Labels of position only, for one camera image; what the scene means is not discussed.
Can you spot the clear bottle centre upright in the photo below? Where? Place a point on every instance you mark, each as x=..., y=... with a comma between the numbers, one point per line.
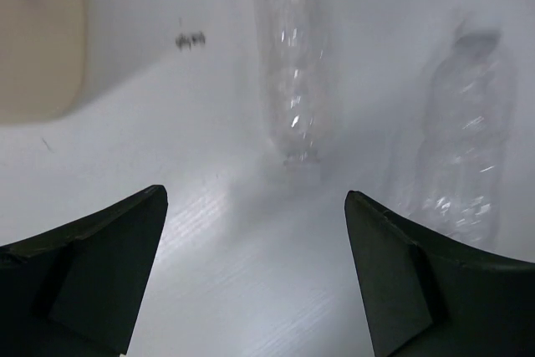
x=448, y=156

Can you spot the clear bottle blue cap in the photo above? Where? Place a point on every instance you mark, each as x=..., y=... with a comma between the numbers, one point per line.
x=293, y=41

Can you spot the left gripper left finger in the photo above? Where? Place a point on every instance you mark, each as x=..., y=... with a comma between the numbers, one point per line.
x=76, y=290

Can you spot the beige plastic bin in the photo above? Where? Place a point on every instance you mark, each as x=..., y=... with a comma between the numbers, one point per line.
x=42, y=58

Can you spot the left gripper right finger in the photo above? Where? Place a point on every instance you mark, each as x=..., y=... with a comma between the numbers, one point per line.
x=425, y=294

